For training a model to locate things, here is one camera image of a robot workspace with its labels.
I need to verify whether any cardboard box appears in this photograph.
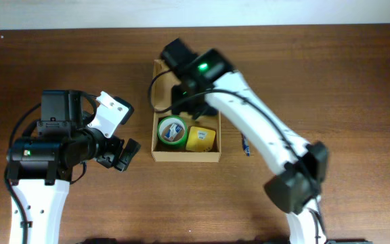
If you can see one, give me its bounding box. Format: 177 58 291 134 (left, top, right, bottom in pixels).
151 73 221 163

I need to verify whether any white blue eraser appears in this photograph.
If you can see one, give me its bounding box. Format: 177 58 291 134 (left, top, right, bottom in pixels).
162 123 184 142

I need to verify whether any green tape roll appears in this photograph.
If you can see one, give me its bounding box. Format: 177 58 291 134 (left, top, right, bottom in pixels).
157 115 188 148

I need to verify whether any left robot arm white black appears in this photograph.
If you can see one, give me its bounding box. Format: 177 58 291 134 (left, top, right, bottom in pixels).
5 129 141 243

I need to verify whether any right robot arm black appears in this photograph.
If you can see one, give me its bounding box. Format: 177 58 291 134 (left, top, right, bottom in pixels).
161 47 328 243

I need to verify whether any blue ballpoint pen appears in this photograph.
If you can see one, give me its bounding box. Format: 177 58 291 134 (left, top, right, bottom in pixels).
242 134 251 157

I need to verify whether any black right camera cable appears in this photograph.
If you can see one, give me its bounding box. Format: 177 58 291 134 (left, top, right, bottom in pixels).
147 69 328 244

